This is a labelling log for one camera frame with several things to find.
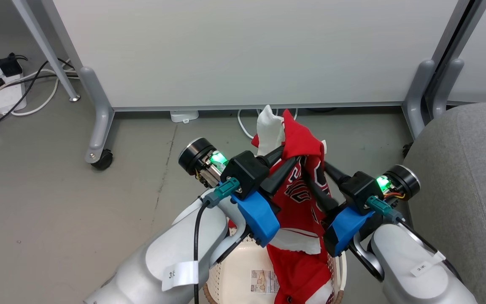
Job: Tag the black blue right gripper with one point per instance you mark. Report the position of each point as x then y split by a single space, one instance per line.
359 188

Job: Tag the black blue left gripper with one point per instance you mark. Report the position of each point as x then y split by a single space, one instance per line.
251 211

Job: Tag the red white basketball jersey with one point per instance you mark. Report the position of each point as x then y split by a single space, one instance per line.
300 139

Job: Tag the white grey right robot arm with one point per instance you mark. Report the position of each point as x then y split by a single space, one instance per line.
403 257

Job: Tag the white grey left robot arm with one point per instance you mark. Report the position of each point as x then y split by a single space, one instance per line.
141 274

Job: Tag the cream plastic laundry basket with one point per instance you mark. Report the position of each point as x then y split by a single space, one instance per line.
234 274

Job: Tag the printed basket label sticker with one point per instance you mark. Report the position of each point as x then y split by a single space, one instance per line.
264 282

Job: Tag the black caster wheel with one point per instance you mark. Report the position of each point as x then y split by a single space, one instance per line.
103 160
407 150

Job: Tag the small white floor device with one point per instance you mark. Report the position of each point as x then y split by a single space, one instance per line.
184 115

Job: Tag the large white partition panel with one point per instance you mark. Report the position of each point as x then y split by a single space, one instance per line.
247 50

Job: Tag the grey partition leg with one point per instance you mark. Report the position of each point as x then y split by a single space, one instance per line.
416 97
99 114
445 88

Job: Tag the grey fabric sofa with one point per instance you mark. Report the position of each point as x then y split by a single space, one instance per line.
471 190

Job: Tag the slanted grey metal table leg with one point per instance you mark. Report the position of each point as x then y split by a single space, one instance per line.
44 46

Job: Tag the white power strip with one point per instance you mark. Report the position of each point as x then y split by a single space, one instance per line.
9 95

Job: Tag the black power adapter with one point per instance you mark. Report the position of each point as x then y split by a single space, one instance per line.
10 65

